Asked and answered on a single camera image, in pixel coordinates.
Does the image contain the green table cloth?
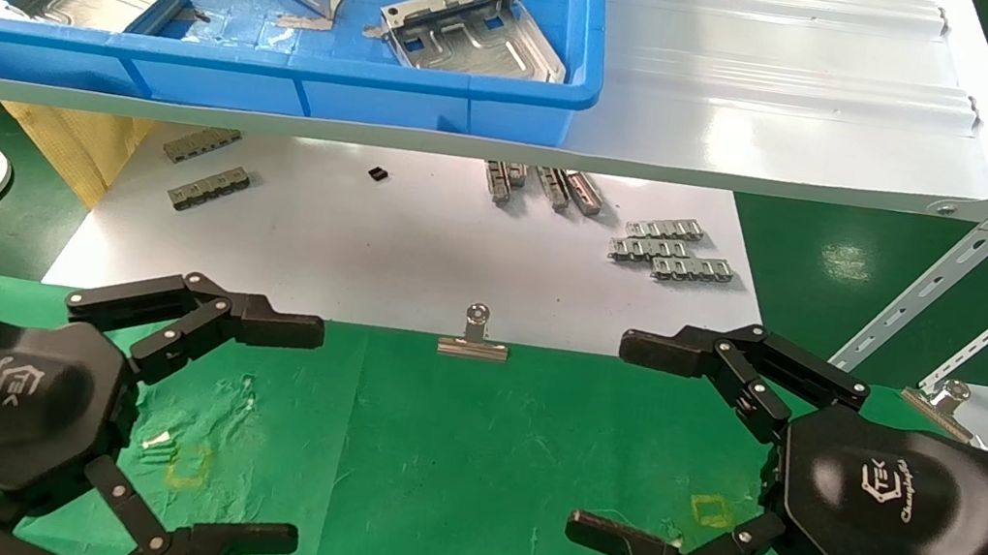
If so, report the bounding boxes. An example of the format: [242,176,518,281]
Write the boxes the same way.
[0,253,988,555]

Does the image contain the silver binder clip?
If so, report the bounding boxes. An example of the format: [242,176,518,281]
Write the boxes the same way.
[897,372,988,447]
[436,297,515,364]

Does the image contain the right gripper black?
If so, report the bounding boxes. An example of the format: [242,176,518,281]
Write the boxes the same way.
[562,301,988,555]

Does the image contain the white ribbed shelf panel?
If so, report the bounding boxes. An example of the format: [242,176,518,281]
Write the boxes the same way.
[0,0,988,250]

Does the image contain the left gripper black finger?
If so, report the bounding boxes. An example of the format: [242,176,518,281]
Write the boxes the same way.
[56,254,331,410]

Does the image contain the yellow woven bag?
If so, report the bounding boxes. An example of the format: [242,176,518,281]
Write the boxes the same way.
[0,96,158,218]

